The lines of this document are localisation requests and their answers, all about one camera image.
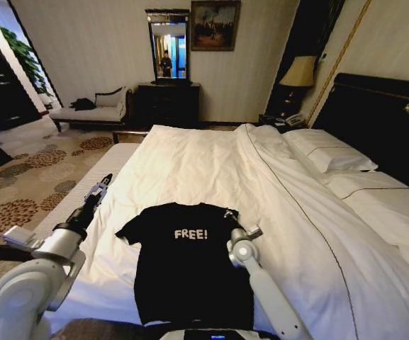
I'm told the framed dark painting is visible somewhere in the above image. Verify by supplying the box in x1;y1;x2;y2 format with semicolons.
190;0;242;52

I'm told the white chaise longue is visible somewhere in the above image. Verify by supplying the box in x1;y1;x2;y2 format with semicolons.
49;86;135;133

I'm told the black FREE print T-shirt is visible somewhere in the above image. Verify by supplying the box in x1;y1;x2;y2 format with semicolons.
114;201;255;330

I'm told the white duvet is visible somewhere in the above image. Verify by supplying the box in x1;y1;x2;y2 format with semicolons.
44;123;409;340

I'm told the dark wooden dresser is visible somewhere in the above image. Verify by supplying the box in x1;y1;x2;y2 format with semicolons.
133;82;201;125

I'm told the dark clothes pile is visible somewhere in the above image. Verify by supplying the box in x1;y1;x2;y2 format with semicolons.
69;97;97;112

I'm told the bedside lamp, beige shade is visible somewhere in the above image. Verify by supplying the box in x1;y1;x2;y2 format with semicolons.
279;55;319;106

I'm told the dark wooden bed bench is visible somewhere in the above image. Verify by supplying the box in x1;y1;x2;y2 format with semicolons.
112;128;150;145

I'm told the white bed sheet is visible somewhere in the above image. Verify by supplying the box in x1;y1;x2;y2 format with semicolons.
319;170;409;249

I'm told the pale desk telephone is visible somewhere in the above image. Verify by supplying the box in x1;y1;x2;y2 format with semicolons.
283;113;306;127

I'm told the dark framed mirror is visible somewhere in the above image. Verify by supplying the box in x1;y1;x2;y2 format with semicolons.
145;8;194;86

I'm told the person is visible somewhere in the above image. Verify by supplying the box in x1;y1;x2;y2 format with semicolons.
158;50;174;79

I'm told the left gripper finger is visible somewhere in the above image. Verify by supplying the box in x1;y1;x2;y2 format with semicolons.
97;173;114;201
84;182;103;203

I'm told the white pillow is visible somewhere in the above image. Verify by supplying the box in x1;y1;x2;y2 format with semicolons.
282;127;379;174

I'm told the dark wooden headboard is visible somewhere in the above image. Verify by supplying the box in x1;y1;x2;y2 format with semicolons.
311;72;409;200

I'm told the green potted plant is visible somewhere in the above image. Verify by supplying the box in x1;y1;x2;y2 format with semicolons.
0;26;55;98

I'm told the dark nightstand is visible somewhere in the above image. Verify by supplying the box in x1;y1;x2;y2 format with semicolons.
258;113;310;130

